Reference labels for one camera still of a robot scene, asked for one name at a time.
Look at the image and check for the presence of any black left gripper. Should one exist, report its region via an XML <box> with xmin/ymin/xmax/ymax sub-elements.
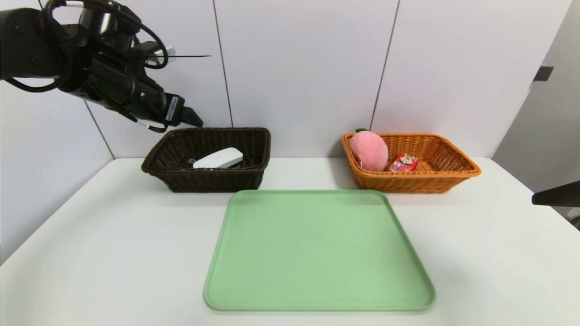
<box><xmin>130</xmin><ymin>77</ymin><xmax>203</xmax><ymax>128</ymax></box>

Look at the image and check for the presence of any white whiteboard eraser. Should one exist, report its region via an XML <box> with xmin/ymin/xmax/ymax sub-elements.
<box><xmin>193</xmin><ymin>147</ymin><xmax>244</xmax><ymax>170</ymax></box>

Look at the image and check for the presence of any pink plush peach toy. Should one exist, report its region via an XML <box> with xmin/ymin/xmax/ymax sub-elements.
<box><xmin>349</xmin><ymin>128</ymin><xmax>390</xmax><ymax>172</ymax></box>

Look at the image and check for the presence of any red snack packet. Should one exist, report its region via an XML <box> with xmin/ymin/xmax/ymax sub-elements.
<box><xmin>388</xmin><ymin>153</ymin><xmax>419</xmax><ymax>173</ymax></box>

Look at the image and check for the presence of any dark brown wicker basket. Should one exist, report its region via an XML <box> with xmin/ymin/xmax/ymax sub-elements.
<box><xmin>141</xmin><ymin>127</ymin><xmax>271</xmax><ymax>193</ymax></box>

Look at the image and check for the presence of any orange wicker basket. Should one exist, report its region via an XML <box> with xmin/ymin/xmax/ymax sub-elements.
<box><xmin>341</xmin><ymin>132</ymin><xmax>482</xmax><ymax>194</ymax></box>

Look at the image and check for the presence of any light green plastic tray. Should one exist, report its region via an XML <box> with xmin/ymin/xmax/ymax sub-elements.
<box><xmin>203</xmin><ymin>189</ymin><xmax>436</xmax><ymax>312</ymax></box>

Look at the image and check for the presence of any braided cable with white tag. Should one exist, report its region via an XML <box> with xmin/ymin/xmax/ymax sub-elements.
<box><xmin>88</xmin><ymin>88</ymin><xmax>169</xmax><ymax>134</ymax></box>

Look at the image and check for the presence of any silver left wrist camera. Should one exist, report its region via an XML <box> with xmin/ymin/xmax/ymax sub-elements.
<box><xmin>152</xmin><ymin>45</ymin><xmax>177</xmax><ymax>65</ymax></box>

